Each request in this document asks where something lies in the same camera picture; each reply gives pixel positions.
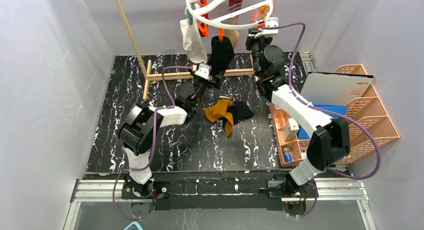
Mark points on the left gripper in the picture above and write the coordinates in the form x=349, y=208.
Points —
x=211, y=80

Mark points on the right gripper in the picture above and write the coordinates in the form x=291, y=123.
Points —
x=253, y=40

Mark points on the mustard yellow striped sock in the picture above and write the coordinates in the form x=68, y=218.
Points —
x=219, y=110

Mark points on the black sock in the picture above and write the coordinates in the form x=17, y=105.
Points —
x=240, y=111
x=221, y=56

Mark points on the white round clip hanger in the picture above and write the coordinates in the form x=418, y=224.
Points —
x=230, y=14

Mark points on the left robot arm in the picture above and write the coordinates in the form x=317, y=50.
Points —
x=138, y=131

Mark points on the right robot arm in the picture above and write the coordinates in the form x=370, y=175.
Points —
x=329, y=137

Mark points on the orange clothes clip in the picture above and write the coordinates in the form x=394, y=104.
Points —
x=221, y=33

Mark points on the white sock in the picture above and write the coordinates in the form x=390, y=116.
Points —
x=191, y=40

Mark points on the maroon beige purple striped sock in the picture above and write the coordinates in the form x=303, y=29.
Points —
x=233, y=34

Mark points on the white book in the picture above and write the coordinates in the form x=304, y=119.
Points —
x=334, y=88

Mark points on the small white box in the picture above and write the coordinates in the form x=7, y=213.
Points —
x=290, y=130

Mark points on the peach desk organizer tray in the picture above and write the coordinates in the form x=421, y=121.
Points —
x=279, y=119

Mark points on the blue capped bottle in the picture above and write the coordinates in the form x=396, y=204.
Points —
x=287, y=154

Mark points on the peach plastic file rack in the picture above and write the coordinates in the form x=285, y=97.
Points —
x=367, y=110

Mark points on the light blue object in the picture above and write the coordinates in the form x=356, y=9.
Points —
x=133, y=226

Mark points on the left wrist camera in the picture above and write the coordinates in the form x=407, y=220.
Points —
x=203, y=70

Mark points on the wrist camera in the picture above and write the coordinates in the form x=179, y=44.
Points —
x=203, y=70
x=269, y=27

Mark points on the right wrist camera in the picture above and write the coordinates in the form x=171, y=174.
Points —
x=269, y=27

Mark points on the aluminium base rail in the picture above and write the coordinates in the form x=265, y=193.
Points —
x=220, y=204

